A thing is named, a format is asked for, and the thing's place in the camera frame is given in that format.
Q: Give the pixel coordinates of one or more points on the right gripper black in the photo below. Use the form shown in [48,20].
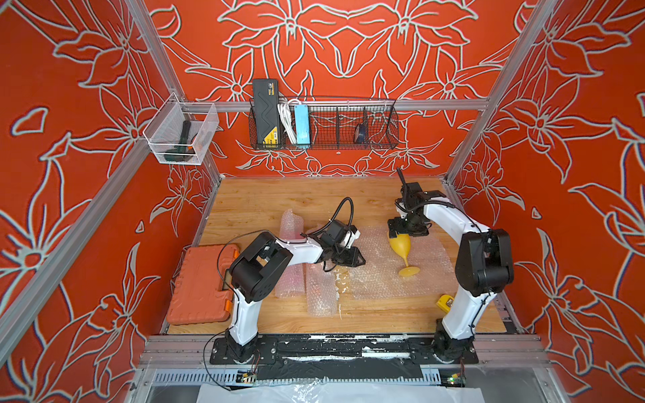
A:
[397,228]

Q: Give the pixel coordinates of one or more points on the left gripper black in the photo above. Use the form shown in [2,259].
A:
[353,259]

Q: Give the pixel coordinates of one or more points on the yellow plastic wine glass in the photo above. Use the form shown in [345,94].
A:
[401,244]

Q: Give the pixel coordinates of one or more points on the clear bubble wrap sheet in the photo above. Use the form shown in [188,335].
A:
[427,270]

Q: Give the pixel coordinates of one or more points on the bubble orange glass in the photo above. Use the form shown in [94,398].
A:
[321,291]

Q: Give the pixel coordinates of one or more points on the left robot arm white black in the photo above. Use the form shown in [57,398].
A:
[259,267]

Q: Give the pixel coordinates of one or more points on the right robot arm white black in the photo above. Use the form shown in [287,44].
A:
[483,268]

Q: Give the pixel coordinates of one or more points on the yellow tape measure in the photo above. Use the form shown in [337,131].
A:
[445,302]

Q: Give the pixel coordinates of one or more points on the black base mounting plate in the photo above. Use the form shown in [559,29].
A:
[340,357]

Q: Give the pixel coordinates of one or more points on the light blue power bank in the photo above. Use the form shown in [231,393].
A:
[301,115]

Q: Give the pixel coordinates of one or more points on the white plastic sheet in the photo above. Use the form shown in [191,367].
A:
[341,392]

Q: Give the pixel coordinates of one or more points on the orange plastic tool case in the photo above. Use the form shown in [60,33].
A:
[200,295]

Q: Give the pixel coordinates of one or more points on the black yellow device box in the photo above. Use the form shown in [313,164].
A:
[267,120]

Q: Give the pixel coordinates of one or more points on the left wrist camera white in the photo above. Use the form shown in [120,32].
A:
[351,236]

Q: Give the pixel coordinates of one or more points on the black wire wall basket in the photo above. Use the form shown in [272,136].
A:
[332,122]

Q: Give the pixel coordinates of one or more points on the dark green handled tool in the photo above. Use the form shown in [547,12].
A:
[181,152]

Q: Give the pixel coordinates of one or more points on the clear acrylic wall bin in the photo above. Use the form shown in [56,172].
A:
[164,129]

